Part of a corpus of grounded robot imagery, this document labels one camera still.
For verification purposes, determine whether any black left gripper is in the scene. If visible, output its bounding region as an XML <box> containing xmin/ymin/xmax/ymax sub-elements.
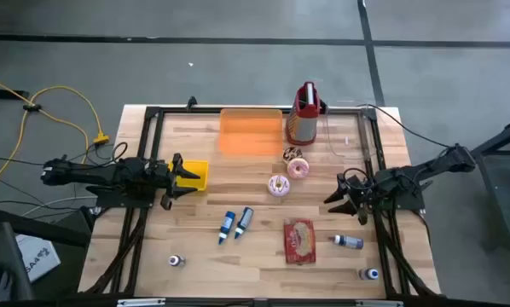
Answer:
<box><xmin>152</xmin><ymin>153</ymin><xmax>202</xmax><ymax>211</ymax></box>

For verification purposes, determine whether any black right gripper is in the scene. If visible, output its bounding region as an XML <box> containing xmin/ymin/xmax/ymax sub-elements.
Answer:
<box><xmin>322</xmin><ymin>169</ymin><xmax>379</xmax><ymax>226</ymax></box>

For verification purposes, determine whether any pink frosted donut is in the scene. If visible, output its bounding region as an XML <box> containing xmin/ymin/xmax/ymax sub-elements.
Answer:
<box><xmin>287</xmin><ymin>157</ymin><xmax>310</xmax><ymax>181</ymax></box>

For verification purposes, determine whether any red popcorn bag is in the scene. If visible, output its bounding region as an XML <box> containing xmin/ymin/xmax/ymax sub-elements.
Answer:
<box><xmin>282</xmin><ymin>217</ymin><xmax>317</xmax><ymax>265</ymax></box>

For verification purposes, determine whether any lavender frosted donut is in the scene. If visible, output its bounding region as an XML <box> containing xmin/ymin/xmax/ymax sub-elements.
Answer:
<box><xmin>267</xmin><ymin>174</ymin><xmax>291</xmax><ymax>198</ymax></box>

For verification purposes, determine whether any chocolate sprinkle donut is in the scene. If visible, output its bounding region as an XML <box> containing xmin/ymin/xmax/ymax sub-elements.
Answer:
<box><xmin>281</xmin><ymin>146</ymin><xmax>304</xmax><ymax>165</ymax></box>

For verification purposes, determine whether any yellow plastic basket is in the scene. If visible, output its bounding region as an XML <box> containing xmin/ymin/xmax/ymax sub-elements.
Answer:
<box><xmin>168</xmin><ymin>159</ymin><xmax>210</xmax><ymax>192</ymax></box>

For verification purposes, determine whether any clear plastic tray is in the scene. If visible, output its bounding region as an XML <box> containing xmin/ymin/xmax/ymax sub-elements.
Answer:
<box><xmin>322</xmin><ymin>100</ymin><xmax>378</xmax><ymax>165</ymax></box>

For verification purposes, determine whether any orange translucent plastic bin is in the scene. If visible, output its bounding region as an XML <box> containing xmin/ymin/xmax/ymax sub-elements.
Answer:
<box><xmin>218</xmin><ymin>107</ymin><xmax>284</xmax><ymax>157</ymax></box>

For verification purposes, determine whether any red metal box grater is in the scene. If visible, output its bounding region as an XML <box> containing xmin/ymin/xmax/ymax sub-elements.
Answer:
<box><xmin>285</xmin><ymin>80</ymin><xmax>322</xmax><ymax>147</ymax></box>

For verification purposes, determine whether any white cardboard box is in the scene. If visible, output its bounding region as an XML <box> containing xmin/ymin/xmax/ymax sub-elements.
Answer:
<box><xmin>14</xmin><ymin>233</ymin><xmax>62</xmax><ymax>283</ymax></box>

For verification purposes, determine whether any black equipment stand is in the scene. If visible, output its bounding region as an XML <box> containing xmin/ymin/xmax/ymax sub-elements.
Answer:
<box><xmin>0</xmin><ymin>200</ymin><xmax>92</xmax><ymax>302</ymax></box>

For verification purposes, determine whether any black flat floor bar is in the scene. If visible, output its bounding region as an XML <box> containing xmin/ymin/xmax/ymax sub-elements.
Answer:
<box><xmin>0</xmin><ymin>88</ymin><xmax>30</xmax><ymax>101</ymax></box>

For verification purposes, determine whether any black looped wrist cable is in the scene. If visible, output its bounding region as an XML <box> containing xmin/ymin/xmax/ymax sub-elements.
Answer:
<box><xmin>343</xmin><ymin>167</ymin><xmax>369</xmax><ymax>188</ymax></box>

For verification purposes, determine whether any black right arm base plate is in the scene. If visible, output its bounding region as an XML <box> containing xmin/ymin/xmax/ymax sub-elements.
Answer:
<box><xmin>363</xmin><ymin>187</ymin><xmax>426</xmax><ymax>212</ymax></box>

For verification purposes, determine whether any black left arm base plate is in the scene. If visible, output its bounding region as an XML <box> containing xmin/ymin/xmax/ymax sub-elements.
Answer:
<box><xmin>86</xmin><ymin>185</ymin><xmax>158</xmax><ymax>209</ymax></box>

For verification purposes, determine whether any black aluminium table frame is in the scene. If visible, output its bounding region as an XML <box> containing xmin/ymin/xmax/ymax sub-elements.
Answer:
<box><xmin>84</xmin><ymin>96</ymin><xmax>442</xmax><ymax>299</ymax></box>

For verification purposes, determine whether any black power cable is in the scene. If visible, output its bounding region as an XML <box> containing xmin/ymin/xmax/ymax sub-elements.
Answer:
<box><xmin>356</xmin><ymin>103</ymin><xmax>456</xmax><ymax>150</ymax></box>

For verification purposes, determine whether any grey floor cable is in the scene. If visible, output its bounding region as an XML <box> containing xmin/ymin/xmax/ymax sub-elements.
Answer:
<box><xmin>20</xmin><ymin>194</ymin><xmax>101</xmax><ymax>217</ymax></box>

